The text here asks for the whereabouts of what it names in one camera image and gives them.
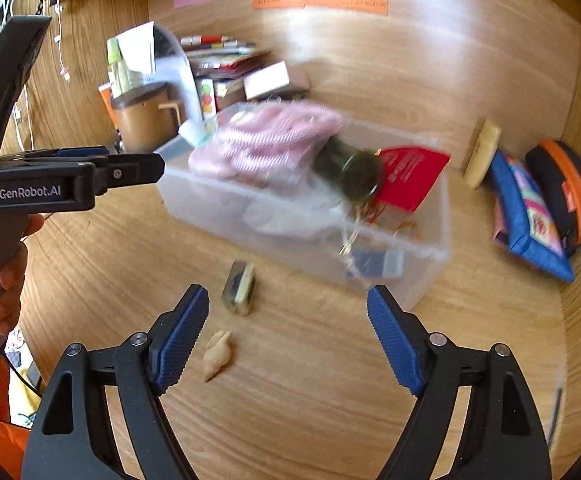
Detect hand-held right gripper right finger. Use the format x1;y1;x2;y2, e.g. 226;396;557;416
367;284;555;480

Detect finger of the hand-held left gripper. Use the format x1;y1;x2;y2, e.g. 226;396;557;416
58;145;110;160
93;152;166;196

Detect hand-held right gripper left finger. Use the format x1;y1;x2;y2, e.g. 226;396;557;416
20;284;210;480

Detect cream seashell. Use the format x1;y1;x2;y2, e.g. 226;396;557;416
202;329;234;384

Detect light teal bottle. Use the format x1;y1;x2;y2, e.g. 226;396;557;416
177;119;220;149

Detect small green and cream box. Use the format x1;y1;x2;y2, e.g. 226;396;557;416
220;259;258;317

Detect clear plastic box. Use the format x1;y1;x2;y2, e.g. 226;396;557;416
153;101;453;312

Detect pink rope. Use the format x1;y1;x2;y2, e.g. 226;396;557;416
188;100;345;187

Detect red pouch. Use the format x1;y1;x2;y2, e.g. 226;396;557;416
373;145;452;214

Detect dark green glass jar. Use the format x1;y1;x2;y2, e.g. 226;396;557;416
315;137;385;202

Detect wooden desktop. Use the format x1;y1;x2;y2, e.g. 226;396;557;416
0;95;571;480

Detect person's left hand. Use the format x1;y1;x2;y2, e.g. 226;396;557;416
0;213;46;337

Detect brown mug with lid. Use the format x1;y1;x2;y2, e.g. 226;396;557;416
110;82;182;153

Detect orange sunscreen tube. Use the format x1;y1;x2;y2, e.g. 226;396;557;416
98;82;120;131

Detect small blue packet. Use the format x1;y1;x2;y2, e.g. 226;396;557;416
349;249;407;279

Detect light green bottle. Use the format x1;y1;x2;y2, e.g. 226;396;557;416
107;37;131;98

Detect macaron print box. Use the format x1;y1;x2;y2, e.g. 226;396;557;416
196;77;218;122

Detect orange rings and keys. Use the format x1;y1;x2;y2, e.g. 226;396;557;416
338;202;424;263

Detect white paper documents bag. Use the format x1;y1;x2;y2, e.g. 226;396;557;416
115;21;206;126

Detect stack of booklets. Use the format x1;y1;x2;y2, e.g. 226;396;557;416
185;42;272;81

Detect white cloth pouch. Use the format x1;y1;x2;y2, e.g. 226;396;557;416
244;195;344;240

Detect white card box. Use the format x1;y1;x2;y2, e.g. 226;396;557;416
243;60;311;101

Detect dark pen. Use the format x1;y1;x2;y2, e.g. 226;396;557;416
545;386;565;455

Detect blue fabric pouch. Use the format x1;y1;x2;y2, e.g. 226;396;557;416
489;149;577;284

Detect yellow tube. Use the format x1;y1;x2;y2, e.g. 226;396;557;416
463;118;502;190

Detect black and orange case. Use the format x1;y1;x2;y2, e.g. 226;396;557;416
524;139;581;257

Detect hanging white cables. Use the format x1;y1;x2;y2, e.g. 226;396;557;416
0;0;72;153

